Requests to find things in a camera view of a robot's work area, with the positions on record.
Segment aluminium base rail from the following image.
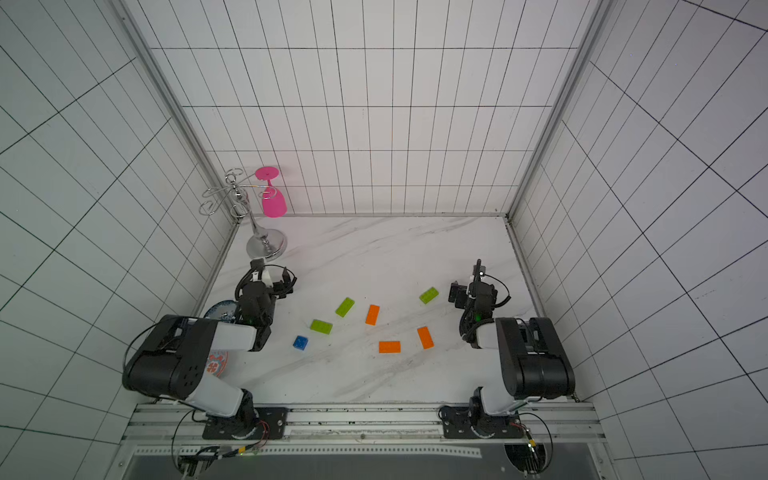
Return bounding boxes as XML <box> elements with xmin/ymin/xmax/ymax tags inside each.
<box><xmin>123</xmin><ymin>402</ymin><xmax>606</xmax><ymax>446</ymax></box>

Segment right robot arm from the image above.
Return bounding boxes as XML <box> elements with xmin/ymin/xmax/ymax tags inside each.
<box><xmin>449</xmin><ymin>276</ymin><xmax>575</xmax><ymax>402</ymax></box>

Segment blue patterned bowl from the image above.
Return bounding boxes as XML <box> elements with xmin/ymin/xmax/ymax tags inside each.
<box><xmin>203</xmin><ymin>300</ymin><xmax>238</xmax><ymax>323</ymax></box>

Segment chrome glass holder stand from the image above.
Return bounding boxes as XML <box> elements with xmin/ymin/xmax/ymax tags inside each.
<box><xmin>199</xmin><ymin>168</ymin><xmax>287</xmax><ymax>260</ymax></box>

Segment orange lego brick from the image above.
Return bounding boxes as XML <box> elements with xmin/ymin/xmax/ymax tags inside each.
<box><xmin>365</xmin><ymin>305</ymin><xmax>380</xmax><ymax>326</ymax></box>
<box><xmin>417</xmin><ymin>326</ymin><xmax>435</xmax><ymax>350</ymax></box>
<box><xmin>379</xmin><ymin>341</ymin><xmax>402</xmax><ymax>354</ymax></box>

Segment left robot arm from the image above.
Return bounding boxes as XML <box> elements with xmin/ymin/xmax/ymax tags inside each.
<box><xmin>122</xmin><ymin>280</ymin><xmax>294</xmax><ymax>442</ymax></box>

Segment pink plastic wine glass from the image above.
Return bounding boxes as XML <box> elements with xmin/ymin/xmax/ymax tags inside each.
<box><xmin>255</xmin><ymin>166</ymin><xmax>287</xmax><ymax>218</ymax></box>

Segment blue lego brick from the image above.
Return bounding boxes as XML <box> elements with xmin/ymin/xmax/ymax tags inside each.
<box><xmin>293</xmin><ymin>335</ymin><xmax>309</xmax><ymax>351</ymax></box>

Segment orange lego brick bottom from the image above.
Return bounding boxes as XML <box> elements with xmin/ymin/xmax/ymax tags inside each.
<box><xmin>379</xmin><ymin>341</ymin><xmax>402</xmax><ymax>354</ymax></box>

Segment green lego brick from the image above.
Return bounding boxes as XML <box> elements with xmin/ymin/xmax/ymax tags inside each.
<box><xmin>310</xmin><ymin>319</ymin><xmax>333</xmax><ymax>335</ymax></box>
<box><xmin>419</xmin><ymin>287</ymin><xmax>439</xmax><ymax>304</ymax></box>
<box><xmin>335</xmin><ymin>297</ymin><xmax>355</xmax><ymax>318</ymax></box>

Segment red patterned plate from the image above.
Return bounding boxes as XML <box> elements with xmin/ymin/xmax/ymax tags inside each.
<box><xmin>206</xmin><ymin>351</ymin><xmax>229</xmax><ymax>377</ymax></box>

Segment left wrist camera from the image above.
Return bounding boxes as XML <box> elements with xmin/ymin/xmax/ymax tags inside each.
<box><xmin>245</xmin><ymin>258</ymin><xmax>273</xmax><ymax>287</ymax></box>

